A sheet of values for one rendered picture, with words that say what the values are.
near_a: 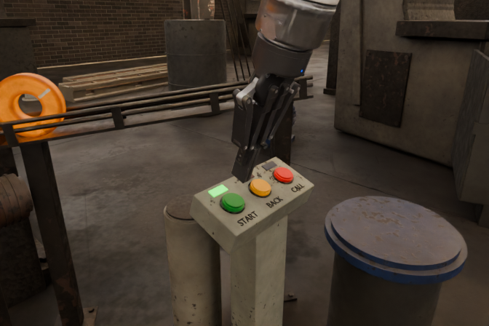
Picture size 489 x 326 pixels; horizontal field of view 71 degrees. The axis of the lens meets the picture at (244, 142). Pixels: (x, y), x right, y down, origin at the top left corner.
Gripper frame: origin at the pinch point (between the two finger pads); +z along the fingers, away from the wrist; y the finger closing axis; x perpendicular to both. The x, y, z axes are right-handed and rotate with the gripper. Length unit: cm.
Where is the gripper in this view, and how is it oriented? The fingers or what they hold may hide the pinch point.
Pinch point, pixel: (245, 161)
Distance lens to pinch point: 55.6
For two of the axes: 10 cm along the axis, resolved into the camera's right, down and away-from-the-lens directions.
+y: -6.7, 2.6, -7.0
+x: 7.0, 5.4, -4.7
